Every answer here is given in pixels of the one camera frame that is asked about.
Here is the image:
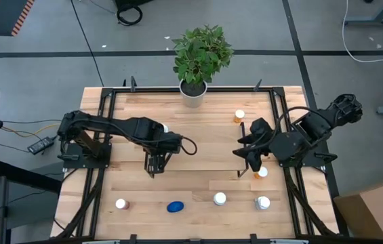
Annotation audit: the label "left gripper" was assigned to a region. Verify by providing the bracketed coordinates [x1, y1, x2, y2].
[144, 125, 182, 179]

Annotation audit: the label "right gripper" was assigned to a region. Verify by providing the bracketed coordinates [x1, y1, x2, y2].
[232, 117, 275, 172]

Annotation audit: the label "orange pill bottle white cap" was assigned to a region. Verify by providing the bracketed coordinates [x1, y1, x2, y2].
[233, 108, 246, 124]
[254, 166, 269, 180]

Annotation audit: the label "clear antacid jar blue lid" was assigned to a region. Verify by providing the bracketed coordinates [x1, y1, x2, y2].
[166, 201, 185, 214]

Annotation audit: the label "white aspirin bottle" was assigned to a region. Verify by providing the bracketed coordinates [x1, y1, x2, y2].
[213, 191, 228, 207]

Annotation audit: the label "wooden shelf black metal legs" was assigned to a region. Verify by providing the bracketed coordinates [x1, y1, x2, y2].
[143, 121, 249, 179]

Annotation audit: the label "green plant in white pot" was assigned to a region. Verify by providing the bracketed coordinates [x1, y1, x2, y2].
[172, 24, 235, 109]

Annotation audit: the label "black power adapter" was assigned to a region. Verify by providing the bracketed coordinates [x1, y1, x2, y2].
[27, 136, 56, 155]

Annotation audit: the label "black side desk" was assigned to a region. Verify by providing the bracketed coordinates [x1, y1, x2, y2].
[0, 159, 63, 244]

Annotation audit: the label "brown cardboard box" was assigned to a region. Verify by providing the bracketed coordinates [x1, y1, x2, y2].
[333, 176, 383, 241]

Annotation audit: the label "grey metal desk leg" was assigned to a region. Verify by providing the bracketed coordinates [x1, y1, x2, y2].
[343, 0, 383, 27]

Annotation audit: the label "black mat orange striped edge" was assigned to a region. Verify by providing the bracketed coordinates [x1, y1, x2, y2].
[0, 0, 36, 37]

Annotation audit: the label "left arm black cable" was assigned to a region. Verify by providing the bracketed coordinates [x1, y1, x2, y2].
[180, 135, 198, 156]

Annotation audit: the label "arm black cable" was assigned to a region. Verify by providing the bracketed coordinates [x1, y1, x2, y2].
[272, 106, 321, 136]
[180, 135, 198, 156]

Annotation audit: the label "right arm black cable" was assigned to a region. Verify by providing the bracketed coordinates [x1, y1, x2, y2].
[272, 106, 321, 136]

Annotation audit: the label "black metal table frame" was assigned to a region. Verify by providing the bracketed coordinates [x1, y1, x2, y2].
[55, 86, 338, 244]

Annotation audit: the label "yellow cable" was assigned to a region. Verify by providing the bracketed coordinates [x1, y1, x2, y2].
[1, 122, 60, 138]

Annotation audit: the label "white floor cable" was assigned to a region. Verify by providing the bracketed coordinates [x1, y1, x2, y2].
[342, 0, 383, 64]

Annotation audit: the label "coiled black cable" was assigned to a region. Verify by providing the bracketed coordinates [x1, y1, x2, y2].
[115, 5, 144, 27]

